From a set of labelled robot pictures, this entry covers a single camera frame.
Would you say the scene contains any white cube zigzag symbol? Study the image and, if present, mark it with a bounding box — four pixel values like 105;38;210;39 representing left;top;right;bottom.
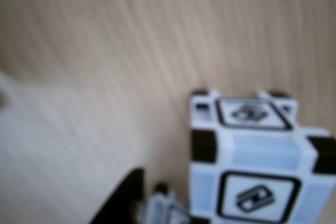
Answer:
188;89;336;224

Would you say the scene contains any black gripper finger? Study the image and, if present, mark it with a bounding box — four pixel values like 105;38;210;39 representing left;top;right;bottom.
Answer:
89;167;146;224

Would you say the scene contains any white cube hexagon symbol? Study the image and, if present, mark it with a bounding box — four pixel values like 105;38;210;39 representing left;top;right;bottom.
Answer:
143;183;192;224

